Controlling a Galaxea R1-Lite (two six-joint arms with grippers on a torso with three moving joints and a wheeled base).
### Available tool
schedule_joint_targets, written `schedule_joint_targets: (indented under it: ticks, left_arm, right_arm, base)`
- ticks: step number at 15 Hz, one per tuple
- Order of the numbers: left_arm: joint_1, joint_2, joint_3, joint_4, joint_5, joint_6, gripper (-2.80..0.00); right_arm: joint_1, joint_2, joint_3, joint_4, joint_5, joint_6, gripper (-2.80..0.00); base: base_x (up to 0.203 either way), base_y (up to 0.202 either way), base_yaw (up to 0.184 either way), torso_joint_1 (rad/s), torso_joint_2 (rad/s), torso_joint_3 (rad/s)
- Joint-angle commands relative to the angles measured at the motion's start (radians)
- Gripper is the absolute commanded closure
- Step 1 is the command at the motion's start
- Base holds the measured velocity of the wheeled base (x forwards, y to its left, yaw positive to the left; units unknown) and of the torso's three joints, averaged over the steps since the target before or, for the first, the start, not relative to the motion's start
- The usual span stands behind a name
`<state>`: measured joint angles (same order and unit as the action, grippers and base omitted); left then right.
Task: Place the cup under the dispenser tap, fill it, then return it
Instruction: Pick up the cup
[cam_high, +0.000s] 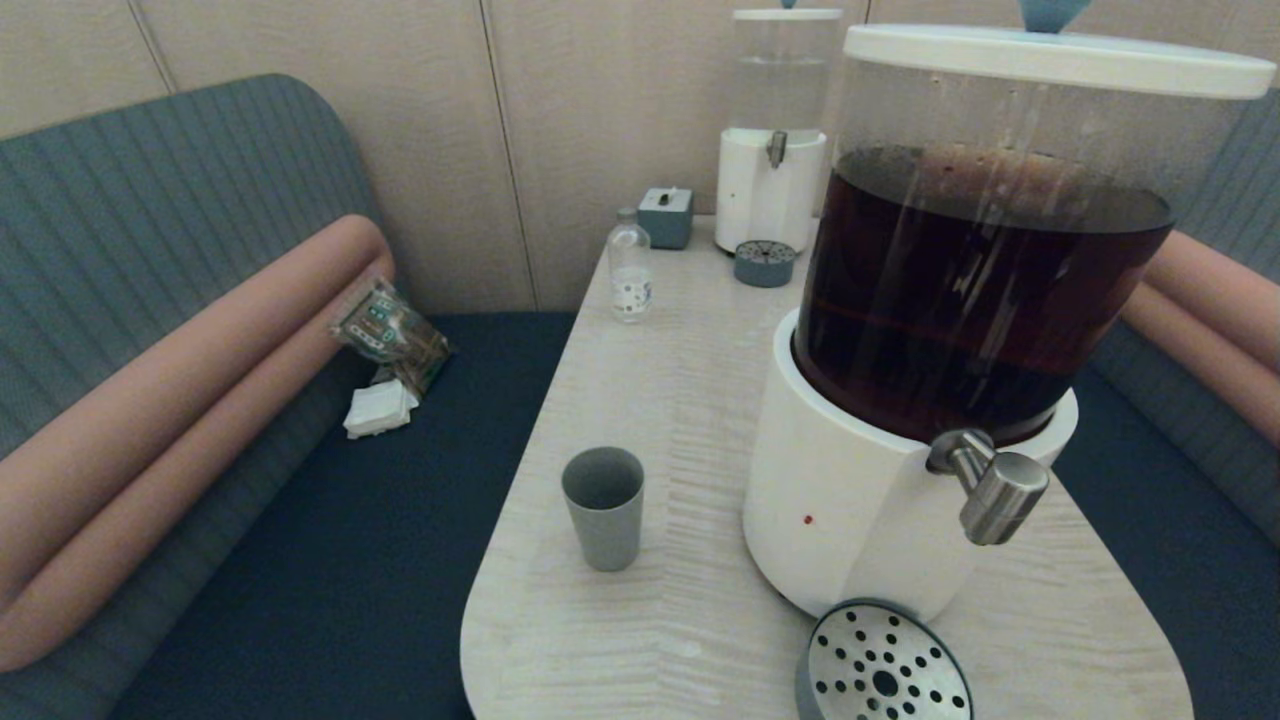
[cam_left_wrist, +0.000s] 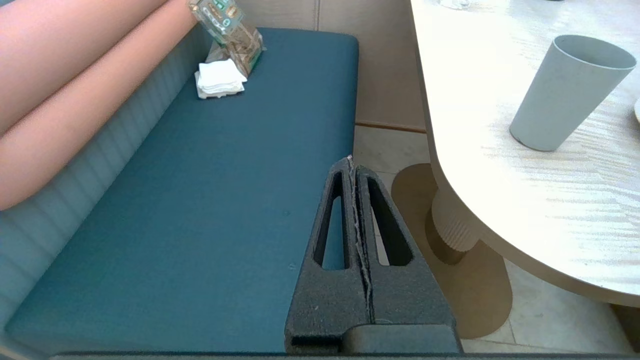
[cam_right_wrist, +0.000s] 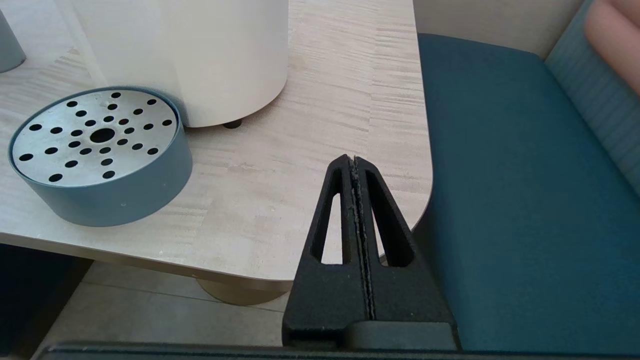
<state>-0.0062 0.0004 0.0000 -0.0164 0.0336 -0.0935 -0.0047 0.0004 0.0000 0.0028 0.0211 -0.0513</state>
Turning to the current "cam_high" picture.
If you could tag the grey plastic cup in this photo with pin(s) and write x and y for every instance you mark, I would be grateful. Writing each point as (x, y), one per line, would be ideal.
(605, 530)

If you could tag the clear plastic bottle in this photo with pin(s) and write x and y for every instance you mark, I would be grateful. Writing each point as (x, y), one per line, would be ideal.
(630, 280)

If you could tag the small grey box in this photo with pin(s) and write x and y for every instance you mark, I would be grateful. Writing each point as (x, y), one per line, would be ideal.
(664, 220)

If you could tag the small grey drip tray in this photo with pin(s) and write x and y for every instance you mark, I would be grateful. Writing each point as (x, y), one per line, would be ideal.
(764, 268)

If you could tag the small white water dispenser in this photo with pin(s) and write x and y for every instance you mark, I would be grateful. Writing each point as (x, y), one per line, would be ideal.
(760, 200)

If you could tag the large dispenser with dark tea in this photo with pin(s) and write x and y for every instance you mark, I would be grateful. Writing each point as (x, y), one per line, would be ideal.
(850, 480)

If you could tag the green snack package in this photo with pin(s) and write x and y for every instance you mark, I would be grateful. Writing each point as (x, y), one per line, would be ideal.
(390, 335)

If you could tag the small metal dispenser tap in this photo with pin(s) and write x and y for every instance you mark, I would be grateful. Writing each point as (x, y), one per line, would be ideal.
(776, 148)

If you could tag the white folded napkins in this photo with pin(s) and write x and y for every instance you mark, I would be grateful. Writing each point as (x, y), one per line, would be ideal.
(380, 410)

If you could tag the small white dispenser lid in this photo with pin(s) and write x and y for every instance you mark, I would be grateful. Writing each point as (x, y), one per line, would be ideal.
(788, 14)

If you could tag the large perforated metal drip tray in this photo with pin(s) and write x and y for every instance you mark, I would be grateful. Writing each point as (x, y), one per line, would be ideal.
(880, 665)

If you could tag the pink cylindrical bolster cushion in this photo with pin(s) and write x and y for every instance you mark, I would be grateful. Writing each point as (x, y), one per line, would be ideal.
(200, 370)
(150, 520)
(1200, 350)
(1230, 290)

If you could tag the wide white lid blue knob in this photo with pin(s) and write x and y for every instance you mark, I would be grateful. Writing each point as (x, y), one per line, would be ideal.
(1050, 58)

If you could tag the teal upholstered bench sofa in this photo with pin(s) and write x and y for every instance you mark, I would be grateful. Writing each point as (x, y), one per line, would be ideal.
(1180, 560)
(120, 220)

